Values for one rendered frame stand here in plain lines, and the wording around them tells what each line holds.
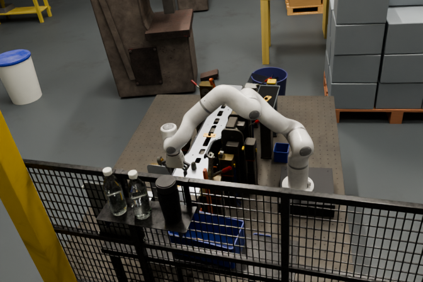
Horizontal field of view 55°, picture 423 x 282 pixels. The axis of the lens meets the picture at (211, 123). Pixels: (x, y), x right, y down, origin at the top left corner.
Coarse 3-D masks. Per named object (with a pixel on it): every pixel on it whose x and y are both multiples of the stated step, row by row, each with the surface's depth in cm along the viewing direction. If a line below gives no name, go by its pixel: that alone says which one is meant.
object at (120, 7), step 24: (96, 0) 458; (120, 0) 458; (144, 0) 488; (168, 0) 437; (120, 24) 473; (144, 24) 475; (168, 24) 491; (120, 48) 487; (144, 48) 488; (168, 48) 489; (192, 48) 517; (120, 72) 508; (144, 72) 506; (168, 72) 507; (192, 72) 509; (216, 72) 547; (120, 96) 527
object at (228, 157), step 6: (228, 156) 233; (222, 162) 233; (228, 162) 232; (234, 162) 235; (222, 168) 235; (234, 168) 236; (222, 174) 238; (228, 174) 237; (234, 174) 237; (228, 180) 240; (234, 180) 240; (234, 198) 247; (228, 204) 251; (234, 204) 249; (240, 204) 252
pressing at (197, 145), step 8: (240, 88) 315; (216, 112) 289; (224, 112) 288; (208, 120) 281; (224, 120) 279; (200, 128) 274; (208, 128) 272; (216, 128) 271; (200, 136) 266; (216, 136) 264; (192, 144) 259; (200, 144) 258; (208, 144) 257; (192, 152) 252; (208, 152) 250; (192, 160) 245; (176, 168) 240; (200, 168) 238; (192, 176) 232; (200, 176) 232
